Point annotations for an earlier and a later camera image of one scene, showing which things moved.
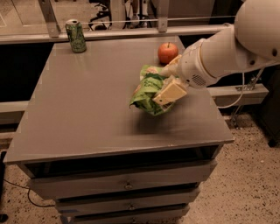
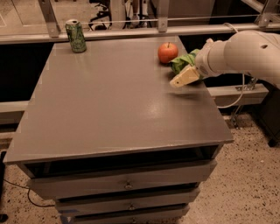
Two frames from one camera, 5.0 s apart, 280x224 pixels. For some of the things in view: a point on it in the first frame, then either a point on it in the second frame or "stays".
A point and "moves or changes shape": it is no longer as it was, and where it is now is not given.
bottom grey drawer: x=167 y=213 stays
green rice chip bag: x=150 y=80 moves or changes shape
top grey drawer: x=47 y=187 stays
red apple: x=166 y=52 stays
